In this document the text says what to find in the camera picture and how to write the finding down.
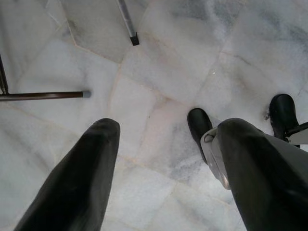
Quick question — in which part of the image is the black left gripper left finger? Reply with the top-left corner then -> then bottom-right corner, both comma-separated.
13,117 -> 120,231

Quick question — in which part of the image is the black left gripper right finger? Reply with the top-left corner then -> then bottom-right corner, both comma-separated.
217,117 -> 308,231

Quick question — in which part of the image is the right robot leg black foot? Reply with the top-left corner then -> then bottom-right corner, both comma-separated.
264,93 -> 308,148

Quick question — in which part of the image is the robot leg black foot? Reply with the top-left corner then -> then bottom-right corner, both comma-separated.
264,93 -> 308,148
187,108 -> 232,191

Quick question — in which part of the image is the left robot leg black foot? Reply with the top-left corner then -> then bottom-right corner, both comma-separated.
187,108 -> 232,191

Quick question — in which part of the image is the marble pattern folding table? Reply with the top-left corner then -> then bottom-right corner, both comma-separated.
0,54 -> 92,102

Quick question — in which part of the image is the silver metal clothes rack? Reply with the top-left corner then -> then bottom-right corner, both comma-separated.
116,0 -> 140,46

